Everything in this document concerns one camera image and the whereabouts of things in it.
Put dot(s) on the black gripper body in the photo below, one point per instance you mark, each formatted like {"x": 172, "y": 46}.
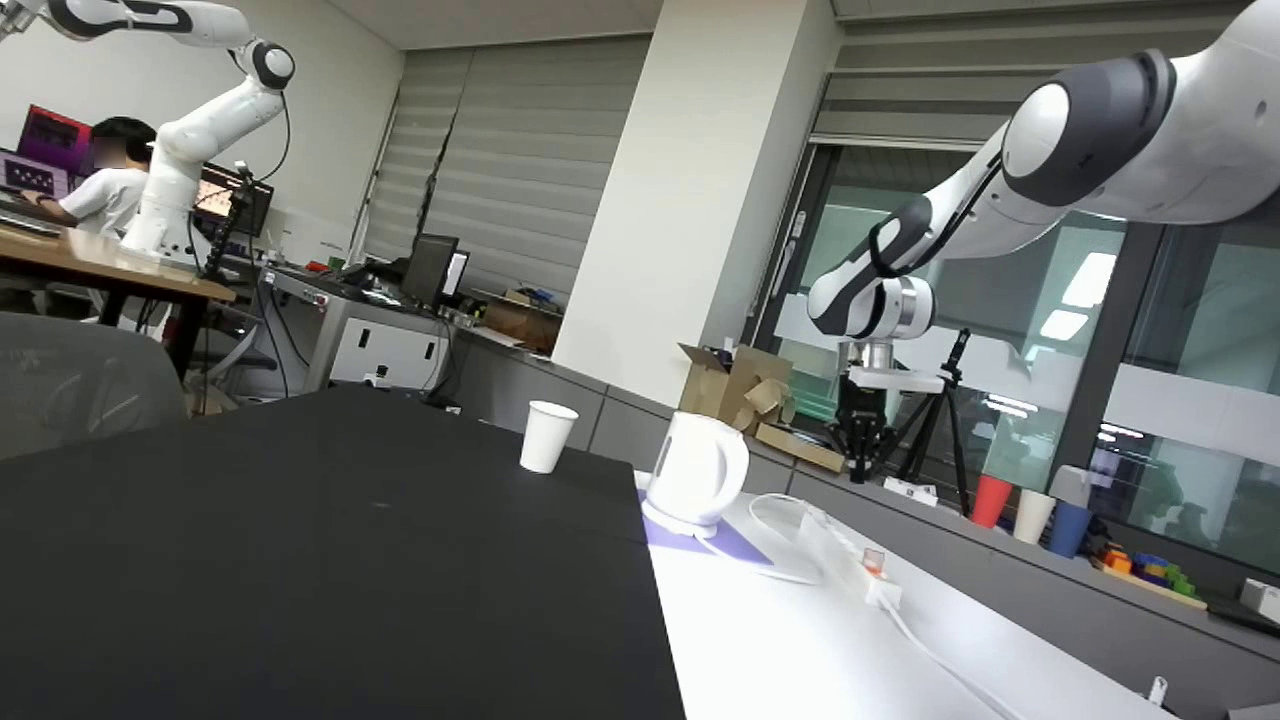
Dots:
{"x": 864, "y": 426}

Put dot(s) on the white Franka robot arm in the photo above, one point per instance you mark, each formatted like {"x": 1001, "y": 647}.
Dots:
{"x": 1122, "y": 144}

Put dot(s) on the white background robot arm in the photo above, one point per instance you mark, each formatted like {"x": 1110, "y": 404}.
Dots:
{"x": 201, "y": 124}

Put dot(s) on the brown cardboard box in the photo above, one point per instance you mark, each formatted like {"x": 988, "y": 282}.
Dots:
{"x": 745, "y": 384}

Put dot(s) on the red cup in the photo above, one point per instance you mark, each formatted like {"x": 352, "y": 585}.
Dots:
{"x": 988, "y": 501}

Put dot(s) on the purple paper sheet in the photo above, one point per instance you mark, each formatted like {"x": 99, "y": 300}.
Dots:
{"x": 722, "y": 540}

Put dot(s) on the white plastic cup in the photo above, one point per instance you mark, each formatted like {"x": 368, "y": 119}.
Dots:
{"x": 1033, "y": 519}

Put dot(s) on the blue cup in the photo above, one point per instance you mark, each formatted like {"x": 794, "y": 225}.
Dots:
{"x": 1069, "y": 528}

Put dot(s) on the colourful toy pile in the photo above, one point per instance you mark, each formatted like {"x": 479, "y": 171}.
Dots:
{"x": 1147, "y": 570}

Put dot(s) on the white paper cup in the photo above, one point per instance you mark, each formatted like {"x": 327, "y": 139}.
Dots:
{"x": 544, "y": 436}

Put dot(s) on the grey window blinds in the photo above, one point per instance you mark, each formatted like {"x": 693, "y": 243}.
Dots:
{"x": 523, "y": 162}

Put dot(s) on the black monitor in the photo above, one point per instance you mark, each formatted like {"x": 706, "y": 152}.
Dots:
{"x": 428, "y": 271}

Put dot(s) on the white drawer cabinet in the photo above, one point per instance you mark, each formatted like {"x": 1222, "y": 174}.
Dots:
{"x": 386, "y": 352}

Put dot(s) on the black table mat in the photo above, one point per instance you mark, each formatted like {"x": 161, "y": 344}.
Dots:
{"x": 333, "y": 573}

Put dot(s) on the wooden desk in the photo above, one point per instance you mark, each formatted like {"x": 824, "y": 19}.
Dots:
{"x": 106, "y": 264}

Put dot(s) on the grey office chair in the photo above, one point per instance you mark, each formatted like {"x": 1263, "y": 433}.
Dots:
{"x": 83, "y": 384}

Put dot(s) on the person in white shirt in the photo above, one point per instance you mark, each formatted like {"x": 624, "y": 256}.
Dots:
{"x": 106, "y": 193}

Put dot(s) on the purple screen monitor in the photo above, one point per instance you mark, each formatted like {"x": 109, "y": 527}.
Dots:
{"x": 54, "y": 144}

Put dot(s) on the black camera tripod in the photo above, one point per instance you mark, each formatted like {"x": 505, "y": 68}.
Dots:
{"x": 941, "y": 426}

